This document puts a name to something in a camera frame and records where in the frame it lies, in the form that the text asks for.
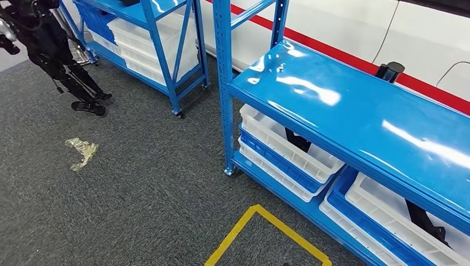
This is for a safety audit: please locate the black stanchion post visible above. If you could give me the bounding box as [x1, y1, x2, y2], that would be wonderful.
[375, 62, 406, 84]

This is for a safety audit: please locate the black curved plastic part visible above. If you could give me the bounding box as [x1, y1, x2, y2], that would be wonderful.
[405, 199, 451, 247]
[284, 127, 313, 153]

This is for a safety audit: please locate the blue plastic bin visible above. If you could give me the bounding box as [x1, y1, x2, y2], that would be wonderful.
[238, 125, 328, 194]
[75, 0, 116, 45]
[326, 167, 438, 266]

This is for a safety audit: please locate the blue metal shelf rack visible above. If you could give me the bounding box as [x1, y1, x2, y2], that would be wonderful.
[58, 0, 211, 119]
[213, 0, 470, 266]

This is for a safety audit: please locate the crumpled clear plastic wrap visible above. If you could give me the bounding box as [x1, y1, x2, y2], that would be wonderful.
[65, 137, 99, 172]

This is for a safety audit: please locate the white plastic bin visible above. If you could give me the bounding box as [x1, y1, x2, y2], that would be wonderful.
[345, 172, 470, 266]
[238, 137, 324, 203]
[125, 57, 199, 88]
[318, 187, 405, 266]
[88, 29, 122, 57]
[240, 104, 345, 185]
[117, 42, 199, 72]
[107, 13, 199, 56]

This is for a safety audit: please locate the black standing robot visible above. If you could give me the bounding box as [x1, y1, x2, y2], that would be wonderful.
[0, 0, 113, 117]

